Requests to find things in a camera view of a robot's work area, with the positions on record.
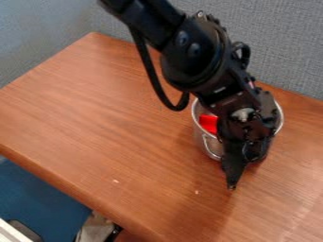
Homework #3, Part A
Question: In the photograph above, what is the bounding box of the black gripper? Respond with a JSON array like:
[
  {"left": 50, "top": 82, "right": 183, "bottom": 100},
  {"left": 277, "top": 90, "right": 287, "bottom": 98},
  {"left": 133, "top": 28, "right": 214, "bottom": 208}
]
[{"left": 217, "top": 107, "right": 278, "bottom": 190}]

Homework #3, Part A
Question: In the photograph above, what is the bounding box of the stainless steel pot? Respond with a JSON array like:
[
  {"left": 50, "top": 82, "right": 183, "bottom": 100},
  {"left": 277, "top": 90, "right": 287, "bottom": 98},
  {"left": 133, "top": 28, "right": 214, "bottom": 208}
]
[{"left": 191, "top": 93, "right": 285, "bottom": 161}]

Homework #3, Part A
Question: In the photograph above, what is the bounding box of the red plastic block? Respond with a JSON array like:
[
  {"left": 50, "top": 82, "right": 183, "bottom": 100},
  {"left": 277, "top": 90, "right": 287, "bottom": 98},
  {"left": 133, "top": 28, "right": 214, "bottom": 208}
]
[{"left": 199, "top": 114, "right": 219, "bottom": 134}]

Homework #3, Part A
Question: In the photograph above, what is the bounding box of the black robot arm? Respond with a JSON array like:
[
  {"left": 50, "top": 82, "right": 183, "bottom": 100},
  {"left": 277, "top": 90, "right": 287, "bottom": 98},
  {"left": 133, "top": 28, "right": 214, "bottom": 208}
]
[{"left": 98, "top": 0, "right": 282, "bottom": 189}]

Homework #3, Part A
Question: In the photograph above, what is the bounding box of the white and black floor object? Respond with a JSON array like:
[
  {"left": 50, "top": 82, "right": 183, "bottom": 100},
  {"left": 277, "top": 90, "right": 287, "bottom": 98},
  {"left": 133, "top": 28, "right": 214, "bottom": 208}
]
[{"left": 0, "top": 218, "right": 43, "bottom": 242}]

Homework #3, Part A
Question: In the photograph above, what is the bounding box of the grey table leg bracket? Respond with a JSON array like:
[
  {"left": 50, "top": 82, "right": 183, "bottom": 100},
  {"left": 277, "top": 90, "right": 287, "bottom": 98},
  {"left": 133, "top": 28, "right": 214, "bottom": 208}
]
[{"left": 74, "top": 211, "right": 123, "bottom": 242}]

